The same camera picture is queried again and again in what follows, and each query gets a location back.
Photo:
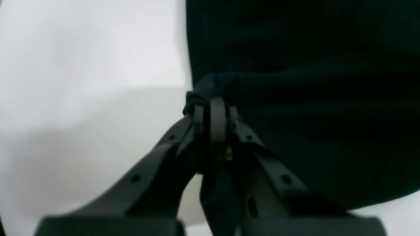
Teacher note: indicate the black t-shirt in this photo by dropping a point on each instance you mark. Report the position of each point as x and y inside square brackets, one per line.
[330, 87]

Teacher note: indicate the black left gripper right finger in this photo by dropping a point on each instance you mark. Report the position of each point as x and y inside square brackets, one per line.
[266, 197]

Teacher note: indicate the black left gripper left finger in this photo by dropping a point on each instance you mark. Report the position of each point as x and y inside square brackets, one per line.
[145, 201]

